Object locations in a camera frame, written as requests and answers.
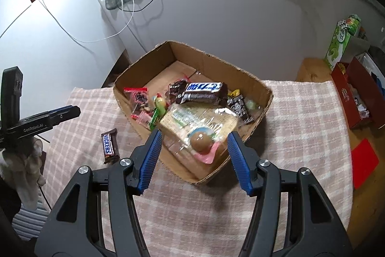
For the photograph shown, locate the green printed carton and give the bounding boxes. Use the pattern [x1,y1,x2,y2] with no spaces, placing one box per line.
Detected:
[324,14,362,71]

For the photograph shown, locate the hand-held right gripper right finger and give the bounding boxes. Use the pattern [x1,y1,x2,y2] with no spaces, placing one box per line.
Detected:
[227,131,353,257]

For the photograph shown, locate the red topped nut packet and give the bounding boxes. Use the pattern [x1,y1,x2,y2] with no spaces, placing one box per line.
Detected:
[123,86,150,119]

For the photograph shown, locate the red box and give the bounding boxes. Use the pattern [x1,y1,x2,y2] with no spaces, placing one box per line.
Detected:
[330,57,385,130]

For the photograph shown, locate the clear bread packet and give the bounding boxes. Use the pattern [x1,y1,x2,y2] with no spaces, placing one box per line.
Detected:
[158,103,240,156]

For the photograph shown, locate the person's left hand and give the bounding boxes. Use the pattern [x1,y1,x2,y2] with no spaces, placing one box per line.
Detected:
[0,136,47,210]

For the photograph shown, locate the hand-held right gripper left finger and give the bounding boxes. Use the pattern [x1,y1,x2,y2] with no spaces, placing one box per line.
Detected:
[34,129,163,257]

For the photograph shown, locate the cardboard box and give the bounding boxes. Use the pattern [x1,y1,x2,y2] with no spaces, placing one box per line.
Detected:
[113,41,274,185]

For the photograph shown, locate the dark snack packet red seals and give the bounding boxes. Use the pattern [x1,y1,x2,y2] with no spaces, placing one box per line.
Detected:
[168,72,193,104]

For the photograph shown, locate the small brown chocolate bar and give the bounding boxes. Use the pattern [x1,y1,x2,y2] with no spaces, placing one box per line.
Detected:
[101,128,120,165]

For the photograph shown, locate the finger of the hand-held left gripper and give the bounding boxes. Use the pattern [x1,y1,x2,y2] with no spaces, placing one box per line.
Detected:
[45,110,81,127]
[19,105,79,123]

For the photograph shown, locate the large brown chocolate bar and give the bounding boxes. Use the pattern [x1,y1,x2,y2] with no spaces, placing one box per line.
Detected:
[175,82,229,106]

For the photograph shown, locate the green jelly cup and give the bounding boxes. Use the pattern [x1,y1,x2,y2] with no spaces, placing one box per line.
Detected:
[244,98,262,114]

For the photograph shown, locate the pink plaid cloth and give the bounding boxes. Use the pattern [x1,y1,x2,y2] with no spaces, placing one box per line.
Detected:
[40,79,354,257]

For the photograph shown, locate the grey box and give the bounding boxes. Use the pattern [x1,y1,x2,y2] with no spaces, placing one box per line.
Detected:
[342,35,371,65]

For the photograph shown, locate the red flat card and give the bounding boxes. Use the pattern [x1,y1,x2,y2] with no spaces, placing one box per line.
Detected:
[350,138,380,190]

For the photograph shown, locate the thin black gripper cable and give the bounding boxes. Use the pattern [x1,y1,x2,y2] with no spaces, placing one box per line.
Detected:
[38,183,53,211]

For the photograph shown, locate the brown egg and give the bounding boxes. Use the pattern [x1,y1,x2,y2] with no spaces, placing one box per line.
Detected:
[189,126,229,166]

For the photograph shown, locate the dark serrated snack packet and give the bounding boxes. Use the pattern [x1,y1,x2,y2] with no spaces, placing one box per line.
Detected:
[226,94,255,125]

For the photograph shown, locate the green lollipop packet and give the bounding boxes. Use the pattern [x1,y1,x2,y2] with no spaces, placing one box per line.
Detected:
[148,94,168,131]

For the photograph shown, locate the pink snack packet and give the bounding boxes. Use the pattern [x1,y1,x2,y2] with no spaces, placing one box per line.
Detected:
[131,111,154,130]

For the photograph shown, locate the striped grey cloth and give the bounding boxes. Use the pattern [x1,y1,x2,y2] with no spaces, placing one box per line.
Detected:
[11,205,52,243]

